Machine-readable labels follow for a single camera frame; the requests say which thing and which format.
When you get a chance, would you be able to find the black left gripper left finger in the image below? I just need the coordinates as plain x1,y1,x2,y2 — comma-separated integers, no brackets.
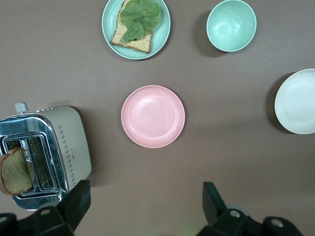
33,179,91,236

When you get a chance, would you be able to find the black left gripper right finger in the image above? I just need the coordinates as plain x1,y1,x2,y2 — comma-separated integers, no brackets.
198,181,247,236

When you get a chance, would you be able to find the pink shallow bowl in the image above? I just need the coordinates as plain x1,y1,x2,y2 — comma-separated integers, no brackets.
121,85,186,149

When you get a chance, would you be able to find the beige and chrome toaster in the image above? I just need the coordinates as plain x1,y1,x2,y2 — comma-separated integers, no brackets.
0,102,93,211

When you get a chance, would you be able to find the bread slice in toaster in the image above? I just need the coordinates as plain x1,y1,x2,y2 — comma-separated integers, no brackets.
0,147,35,196

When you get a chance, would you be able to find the beige shallow bowl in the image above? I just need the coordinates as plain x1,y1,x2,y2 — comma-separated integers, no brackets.
274,68,315,135

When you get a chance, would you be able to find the bread slice under lettuce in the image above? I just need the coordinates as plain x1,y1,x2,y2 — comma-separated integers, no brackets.
110,0,155,54

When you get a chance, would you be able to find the green plate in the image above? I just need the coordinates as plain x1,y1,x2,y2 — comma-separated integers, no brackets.
101,0,171,60

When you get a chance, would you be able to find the green deep bowl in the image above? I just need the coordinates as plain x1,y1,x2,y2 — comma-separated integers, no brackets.
206,0,257,53

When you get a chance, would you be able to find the green lettuce leaf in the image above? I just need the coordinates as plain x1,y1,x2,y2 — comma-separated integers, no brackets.
120,0,162,45

